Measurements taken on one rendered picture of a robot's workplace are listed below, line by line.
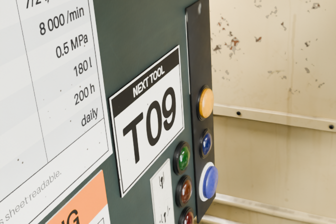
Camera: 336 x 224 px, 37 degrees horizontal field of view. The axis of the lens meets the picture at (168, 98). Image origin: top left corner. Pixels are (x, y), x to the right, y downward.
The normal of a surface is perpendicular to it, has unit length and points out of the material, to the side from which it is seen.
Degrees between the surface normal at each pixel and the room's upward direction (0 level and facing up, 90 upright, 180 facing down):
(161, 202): 90
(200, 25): 90
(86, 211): 90
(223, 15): 90
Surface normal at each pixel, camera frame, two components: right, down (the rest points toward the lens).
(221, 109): -0.43, 0.41
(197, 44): 0.90, 0.12
